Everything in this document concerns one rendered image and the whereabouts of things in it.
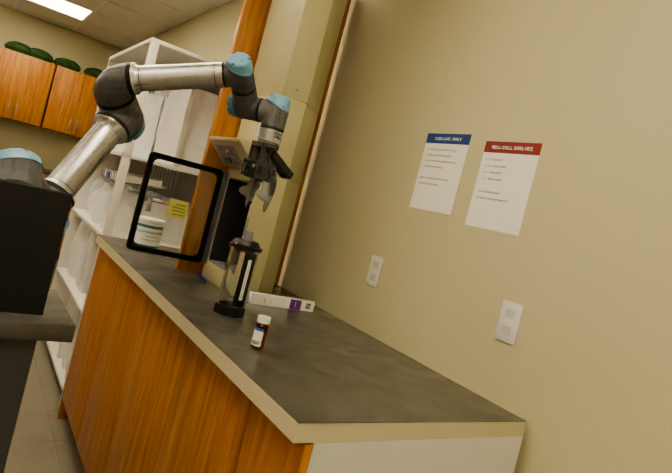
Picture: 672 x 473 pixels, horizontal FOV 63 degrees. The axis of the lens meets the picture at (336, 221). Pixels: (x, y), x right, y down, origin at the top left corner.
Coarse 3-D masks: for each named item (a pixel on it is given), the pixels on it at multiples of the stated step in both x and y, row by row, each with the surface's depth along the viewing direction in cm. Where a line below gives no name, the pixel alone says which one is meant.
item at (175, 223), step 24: (168, 168) 220; (192, 168) 223; (168, 192) 221; (192, 192) 225; (144, 216) 218; (168, 216) 222; (192, 216) 226; (144, 240) 219; (168, 240) 223; (192, 240) 227
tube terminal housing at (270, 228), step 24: (264, 96) 216; (288, 120) 207; (312, 120) 224; (288, 144) 208; (288, 192) 216; (264, 216) 208; (288, 216) 225; (264, 240) 209; (264, 264) 211; (264, 288) 218
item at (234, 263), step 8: (232, 240) 177; (232, 248) 172; (256, 248) 171; (232, 256) 171; (240, 256) 170; (256, 256) 173; (232, 264) 171; (240, 264) 170; (224, 272) 173; (232, 272) 171; (224, 280) 172; (232, 280) 170; (224, 288) 171; (232, 288) 170; (248, 288) 173; (224, 296) 171; (232, 296) 170; (224, 304) 171
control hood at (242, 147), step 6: (210, 138) 223; (216, 138) 217; (222, 138) 212; (228, 138) 207; (234, 138) 202; (240, 138) 198; (216, 144) 221; (222, 144) 215; (228, 144) 210; (234, 144) 205; (240, 144) 200; (246, 144) 199; (216, 150) 225; (240, 150) 203; (246, 150) 200; (240, 156) 207; (246, 156) 202; (222, 162) 228; (240, 168) 217
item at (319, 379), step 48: (96, 240) 268; (144, 288) 192; (192, 288) 199; (192, 336) 150; (240, 336) 151; (288, 336) 165; (336, 336) 182; (240, 384) 123; (288, 384) 122; (336, 384) 131; (384, 384) 141; (432, 384) 153; (288, 432) 104; (336, 432) 107; (384, 432) 114; (432, 432) 123; (480, 432) 132
